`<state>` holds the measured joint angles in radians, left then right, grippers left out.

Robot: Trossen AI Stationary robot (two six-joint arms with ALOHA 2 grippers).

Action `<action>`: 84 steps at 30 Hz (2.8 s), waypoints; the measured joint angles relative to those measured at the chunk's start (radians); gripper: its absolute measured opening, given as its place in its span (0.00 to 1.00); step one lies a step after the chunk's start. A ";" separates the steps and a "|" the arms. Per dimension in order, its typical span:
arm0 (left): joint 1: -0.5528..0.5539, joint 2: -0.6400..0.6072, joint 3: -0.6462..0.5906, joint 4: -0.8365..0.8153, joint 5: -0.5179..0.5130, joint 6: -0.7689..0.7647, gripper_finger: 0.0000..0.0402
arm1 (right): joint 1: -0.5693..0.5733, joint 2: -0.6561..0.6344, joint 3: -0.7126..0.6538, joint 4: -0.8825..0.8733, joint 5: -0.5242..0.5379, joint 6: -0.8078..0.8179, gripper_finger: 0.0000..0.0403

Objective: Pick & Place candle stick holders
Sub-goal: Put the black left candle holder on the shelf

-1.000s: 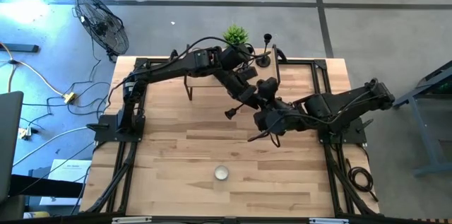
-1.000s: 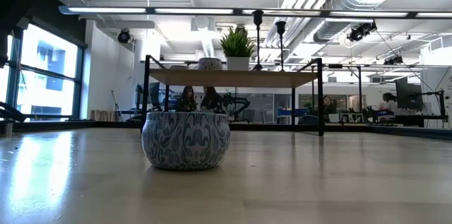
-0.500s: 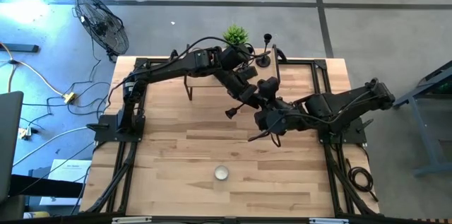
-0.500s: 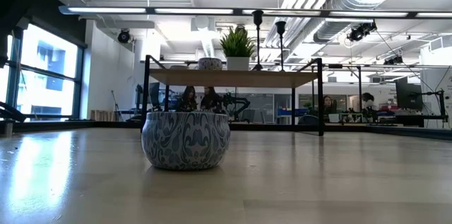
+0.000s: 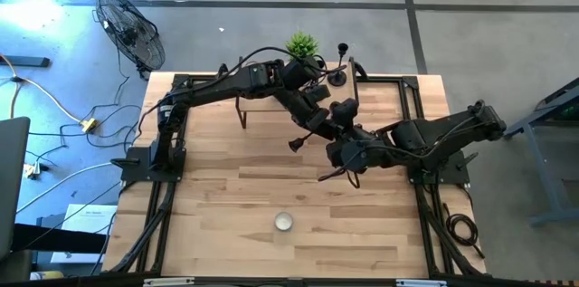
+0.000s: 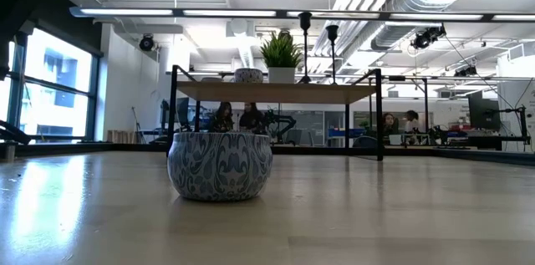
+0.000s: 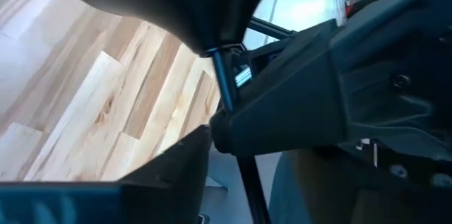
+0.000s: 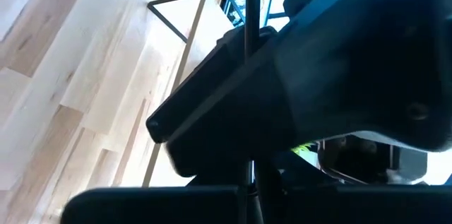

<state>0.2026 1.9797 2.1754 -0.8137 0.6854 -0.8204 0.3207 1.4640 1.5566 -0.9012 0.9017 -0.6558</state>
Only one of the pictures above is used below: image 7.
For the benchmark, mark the black aluminium rig frame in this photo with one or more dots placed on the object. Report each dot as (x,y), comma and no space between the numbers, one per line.
(272,29)

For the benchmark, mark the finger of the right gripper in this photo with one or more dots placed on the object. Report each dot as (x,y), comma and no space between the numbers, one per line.
(289,111)
(282,54)

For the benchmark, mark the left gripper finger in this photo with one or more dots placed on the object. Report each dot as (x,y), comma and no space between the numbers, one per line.
(159,188)

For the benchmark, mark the black candle stick holder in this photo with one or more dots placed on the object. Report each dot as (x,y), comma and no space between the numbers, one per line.
(176,5)

